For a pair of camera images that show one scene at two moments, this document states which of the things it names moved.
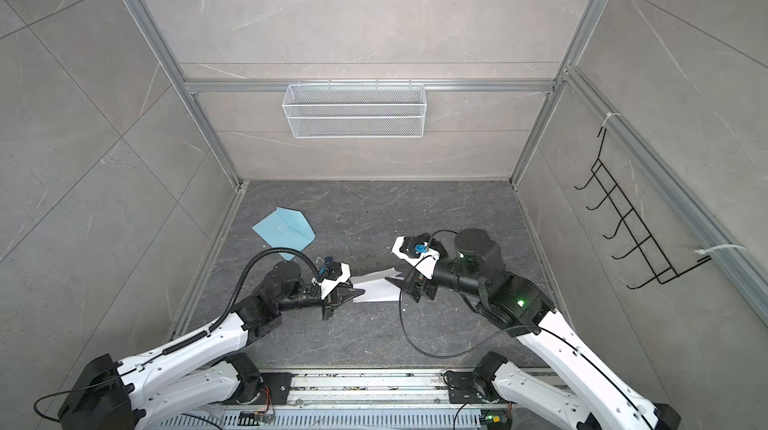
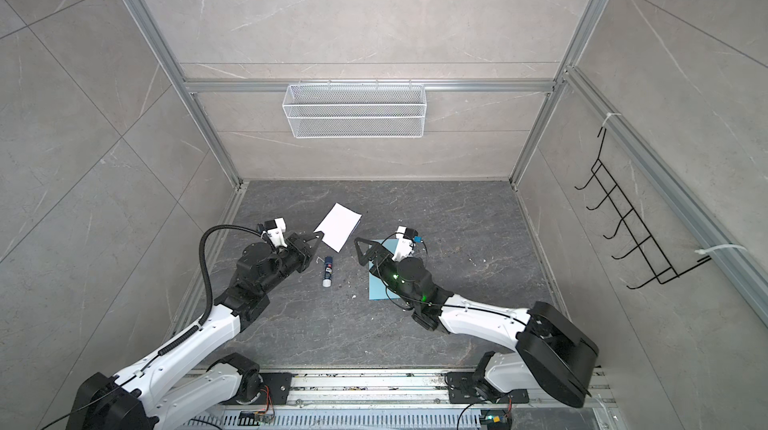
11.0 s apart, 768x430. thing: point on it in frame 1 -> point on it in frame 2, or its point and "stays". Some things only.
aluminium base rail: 370,400 stays
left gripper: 341,297 -> 295,245
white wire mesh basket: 355,111 stays
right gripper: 419,284 -> 388,258
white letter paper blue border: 377,287 -> 338,225
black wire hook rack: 663,273 stays
